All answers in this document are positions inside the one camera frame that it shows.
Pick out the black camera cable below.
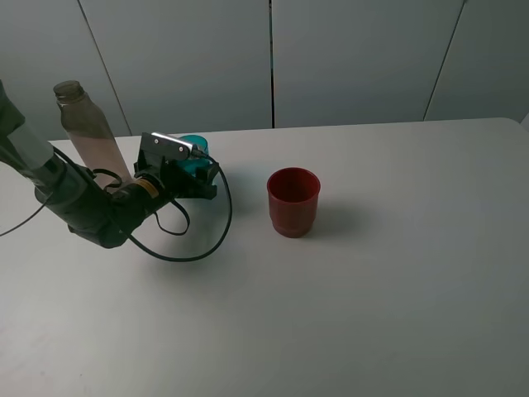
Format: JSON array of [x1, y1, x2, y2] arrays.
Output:
[[0, 142, 233, 263]]

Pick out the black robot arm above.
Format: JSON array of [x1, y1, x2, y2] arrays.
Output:
[[1, 80, 220, 248]]

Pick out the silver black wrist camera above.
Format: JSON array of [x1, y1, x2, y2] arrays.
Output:
[[140, 132, 200, 163]]

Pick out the teal translucent plastic cup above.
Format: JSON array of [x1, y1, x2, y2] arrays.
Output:
[[177, 134, 210, 176]]

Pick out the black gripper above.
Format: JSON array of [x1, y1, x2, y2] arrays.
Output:
[[134, 150, 218, 200]]

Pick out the clear brownish plastic bottle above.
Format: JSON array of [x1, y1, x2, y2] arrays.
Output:
[[53, 80, 132, 188]]

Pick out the red plastic cup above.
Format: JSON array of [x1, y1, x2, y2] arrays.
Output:
[[266, 167, 321, 238]]

